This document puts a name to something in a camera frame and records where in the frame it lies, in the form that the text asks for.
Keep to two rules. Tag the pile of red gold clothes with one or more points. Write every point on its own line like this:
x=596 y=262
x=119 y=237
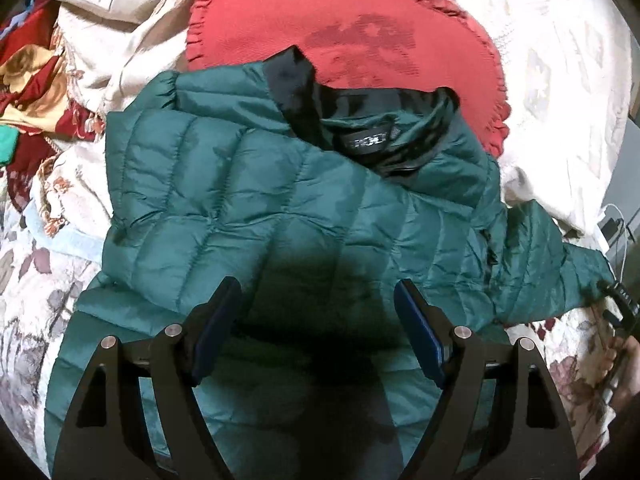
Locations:
x=35 y=80

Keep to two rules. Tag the bright green cloth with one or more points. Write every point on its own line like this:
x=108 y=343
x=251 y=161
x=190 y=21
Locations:
x=5 y=146

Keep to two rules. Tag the beige cloth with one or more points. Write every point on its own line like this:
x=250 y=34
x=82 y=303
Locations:
x=125 y=25

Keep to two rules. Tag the red frilled cushion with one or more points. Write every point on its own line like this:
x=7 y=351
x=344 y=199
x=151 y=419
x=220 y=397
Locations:
x=310 y=15

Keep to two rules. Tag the person's right hand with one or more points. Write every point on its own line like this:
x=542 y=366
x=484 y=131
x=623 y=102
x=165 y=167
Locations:
x=629 y=365

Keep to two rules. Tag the light blue cloth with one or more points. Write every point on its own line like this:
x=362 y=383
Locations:
x=65 y=240

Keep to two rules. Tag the cream textured quilt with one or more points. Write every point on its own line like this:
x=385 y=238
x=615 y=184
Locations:
x=550 y=75

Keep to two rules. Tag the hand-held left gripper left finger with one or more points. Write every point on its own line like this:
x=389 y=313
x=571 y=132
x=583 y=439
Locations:
x=215 y=330

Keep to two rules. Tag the green puffer jacket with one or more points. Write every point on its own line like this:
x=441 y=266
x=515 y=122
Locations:
x=250 y=200

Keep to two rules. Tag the dark power adapter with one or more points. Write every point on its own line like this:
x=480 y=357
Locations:
x=611 y=227

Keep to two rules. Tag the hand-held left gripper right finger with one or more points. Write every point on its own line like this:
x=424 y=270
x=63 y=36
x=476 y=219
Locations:
x=420 y=330

